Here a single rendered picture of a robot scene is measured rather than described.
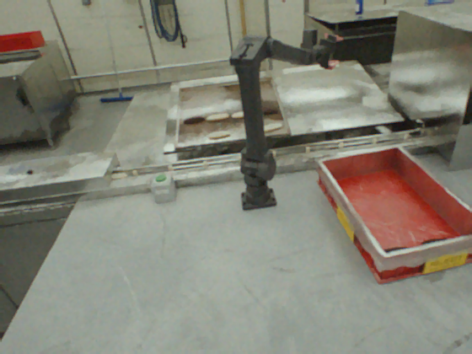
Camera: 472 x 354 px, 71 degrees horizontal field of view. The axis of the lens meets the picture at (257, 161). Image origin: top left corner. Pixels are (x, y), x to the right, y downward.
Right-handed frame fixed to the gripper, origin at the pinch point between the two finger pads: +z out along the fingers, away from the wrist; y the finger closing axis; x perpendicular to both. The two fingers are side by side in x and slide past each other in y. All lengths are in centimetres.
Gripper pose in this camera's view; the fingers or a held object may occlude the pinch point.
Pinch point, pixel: (339, 50)
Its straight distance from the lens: 155.1
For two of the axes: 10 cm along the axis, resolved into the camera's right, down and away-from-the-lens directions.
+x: 5.8, 4.5, -6.8
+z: 8.2, -2.7, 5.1
